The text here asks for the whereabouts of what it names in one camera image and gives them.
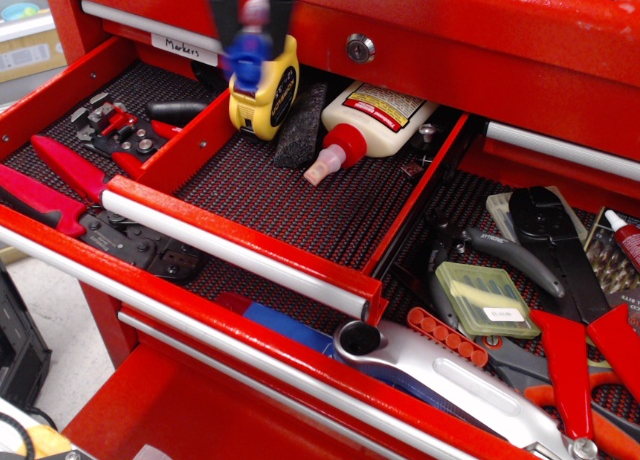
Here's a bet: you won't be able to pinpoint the clear beige bit case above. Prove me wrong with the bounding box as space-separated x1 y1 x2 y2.
485 186 588 244

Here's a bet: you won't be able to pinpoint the red handled wire stripper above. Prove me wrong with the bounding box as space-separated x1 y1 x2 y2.
70 92 182 178

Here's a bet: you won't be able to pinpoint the black tool handle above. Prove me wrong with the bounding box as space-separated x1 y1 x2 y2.
145 100 208 127

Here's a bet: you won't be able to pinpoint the yellow sponge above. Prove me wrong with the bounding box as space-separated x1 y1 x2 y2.
27 424 73 459

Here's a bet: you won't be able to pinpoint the drill bit set package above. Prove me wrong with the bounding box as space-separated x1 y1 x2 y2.
585 207 639 333

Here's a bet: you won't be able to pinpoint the red bit holder strip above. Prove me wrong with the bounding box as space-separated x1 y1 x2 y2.
406 307 489 368

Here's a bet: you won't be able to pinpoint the silver ratchet tool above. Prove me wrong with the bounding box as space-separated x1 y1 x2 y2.
333 320 598 459

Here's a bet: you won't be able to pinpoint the cardboard box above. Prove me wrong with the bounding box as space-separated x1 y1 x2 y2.
1 30 67 82

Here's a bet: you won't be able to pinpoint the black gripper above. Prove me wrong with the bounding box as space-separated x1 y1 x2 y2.
209 0 294 60

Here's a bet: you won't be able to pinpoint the red handled crimping tool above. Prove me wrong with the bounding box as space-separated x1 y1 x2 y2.
1 135 206 284

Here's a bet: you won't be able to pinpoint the yellow-green drill bit case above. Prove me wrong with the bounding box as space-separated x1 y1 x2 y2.
435 261 541 339

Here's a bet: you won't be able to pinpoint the yellow tape measure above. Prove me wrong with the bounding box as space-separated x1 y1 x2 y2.
229 35 300 141

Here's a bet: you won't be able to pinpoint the small open red drawer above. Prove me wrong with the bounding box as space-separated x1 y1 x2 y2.
102 123 443 331

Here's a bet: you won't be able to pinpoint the blue white marker pen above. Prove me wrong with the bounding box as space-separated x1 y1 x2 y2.
224 0 272 95

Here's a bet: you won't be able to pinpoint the grey felt eraser block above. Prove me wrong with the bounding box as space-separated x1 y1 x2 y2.
273 81 328 169

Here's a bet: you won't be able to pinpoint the white glue bottle red cap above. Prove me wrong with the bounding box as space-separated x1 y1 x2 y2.
304 81 439 186

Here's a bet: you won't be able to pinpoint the black box on floor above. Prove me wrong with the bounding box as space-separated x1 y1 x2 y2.
1 264 52 408

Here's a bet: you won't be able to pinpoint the silver cabinet lock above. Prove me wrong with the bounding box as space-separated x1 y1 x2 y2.
345 33 376 64

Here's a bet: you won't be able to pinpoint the white Markers label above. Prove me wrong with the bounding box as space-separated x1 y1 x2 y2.
151 33 218 67

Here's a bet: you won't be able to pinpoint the large open red drawer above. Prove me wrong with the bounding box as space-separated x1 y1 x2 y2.
1 36 639 459

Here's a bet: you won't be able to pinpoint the grey handled cutters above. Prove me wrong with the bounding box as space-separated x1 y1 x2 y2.
427 214 565 334

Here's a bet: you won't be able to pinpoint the blue flat package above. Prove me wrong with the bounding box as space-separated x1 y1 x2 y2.
239 302 454 414

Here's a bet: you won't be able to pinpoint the silver round knob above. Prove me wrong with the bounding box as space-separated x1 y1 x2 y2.
418 124 438 144

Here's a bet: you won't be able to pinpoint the red threadlocker tube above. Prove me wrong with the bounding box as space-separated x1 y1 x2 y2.
604 209 640 270

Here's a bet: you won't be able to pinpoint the black red handled crimper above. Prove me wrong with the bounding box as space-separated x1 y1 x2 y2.
509 186 639 441

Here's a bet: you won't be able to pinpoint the small dark chip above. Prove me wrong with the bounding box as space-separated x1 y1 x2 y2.
402 162 424 181

